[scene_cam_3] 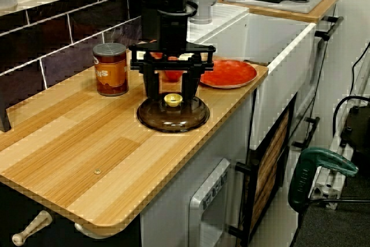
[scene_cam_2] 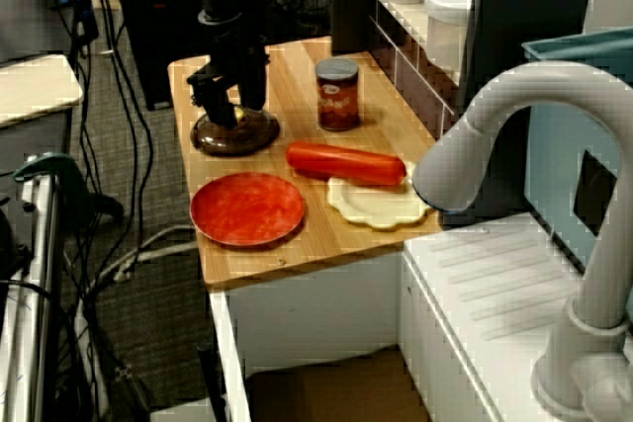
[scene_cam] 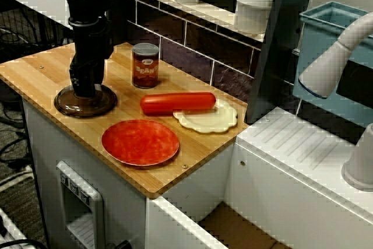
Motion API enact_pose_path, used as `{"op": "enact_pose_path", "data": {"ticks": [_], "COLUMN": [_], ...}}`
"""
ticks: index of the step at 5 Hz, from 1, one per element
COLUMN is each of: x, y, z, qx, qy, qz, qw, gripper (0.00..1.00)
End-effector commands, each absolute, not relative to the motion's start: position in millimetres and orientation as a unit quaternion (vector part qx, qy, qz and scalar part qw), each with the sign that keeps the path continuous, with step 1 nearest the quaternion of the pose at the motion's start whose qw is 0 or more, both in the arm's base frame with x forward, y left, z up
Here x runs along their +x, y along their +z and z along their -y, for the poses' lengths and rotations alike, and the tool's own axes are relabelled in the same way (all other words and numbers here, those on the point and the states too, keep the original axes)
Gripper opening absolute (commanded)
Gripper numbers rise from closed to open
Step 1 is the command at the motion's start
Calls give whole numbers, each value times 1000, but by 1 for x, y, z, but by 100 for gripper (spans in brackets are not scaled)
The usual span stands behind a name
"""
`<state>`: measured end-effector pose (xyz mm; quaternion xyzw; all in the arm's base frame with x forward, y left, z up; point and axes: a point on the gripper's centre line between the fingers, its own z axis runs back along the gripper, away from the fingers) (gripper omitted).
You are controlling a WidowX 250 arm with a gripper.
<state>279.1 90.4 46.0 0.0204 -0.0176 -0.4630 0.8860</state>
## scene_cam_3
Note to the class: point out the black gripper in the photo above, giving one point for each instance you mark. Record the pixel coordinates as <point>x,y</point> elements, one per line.
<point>172,30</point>

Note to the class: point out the red toy sausage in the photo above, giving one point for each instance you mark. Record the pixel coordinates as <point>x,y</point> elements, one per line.
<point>173,76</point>

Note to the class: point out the brown glass lid yellow knob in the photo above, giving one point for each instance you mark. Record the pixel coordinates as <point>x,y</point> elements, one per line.
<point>173,119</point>

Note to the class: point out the brown beans can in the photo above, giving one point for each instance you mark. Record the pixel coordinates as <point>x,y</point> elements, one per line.
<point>111,73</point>

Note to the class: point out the cream scalloped plate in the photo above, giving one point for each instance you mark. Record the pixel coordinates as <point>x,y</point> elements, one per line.
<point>186,55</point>

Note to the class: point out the red round plate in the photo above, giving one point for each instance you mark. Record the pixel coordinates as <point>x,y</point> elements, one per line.
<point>231,73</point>

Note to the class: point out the brass counter screw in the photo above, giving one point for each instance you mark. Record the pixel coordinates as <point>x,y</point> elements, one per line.
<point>97,171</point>

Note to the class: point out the white toy sink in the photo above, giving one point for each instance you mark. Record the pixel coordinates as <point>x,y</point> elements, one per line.
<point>289,44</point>

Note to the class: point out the white toy kitchen cabinet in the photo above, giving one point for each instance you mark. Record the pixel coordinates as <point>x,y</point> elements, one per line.
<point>167,215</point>

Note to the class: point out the white toy oven panel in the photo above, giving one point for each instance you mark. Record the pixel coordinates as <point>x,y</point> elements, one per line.
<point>196,215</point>

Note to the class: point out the black electronics box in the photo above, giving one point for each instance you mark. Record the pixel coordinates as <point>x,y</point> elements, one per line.
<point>357,128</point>

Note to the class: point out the wood door black frame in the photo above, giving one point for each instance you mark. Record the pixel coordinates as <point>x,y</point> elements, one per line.
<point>269,171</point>

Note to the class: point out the dark grey shelf post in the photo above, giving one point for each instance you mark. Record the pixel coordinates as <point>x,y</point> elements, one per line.
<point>4,114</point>

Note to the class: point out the aluminium extrusion rail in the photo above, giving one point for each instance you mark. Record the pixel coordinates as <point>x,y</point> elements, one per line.
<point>323,189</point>

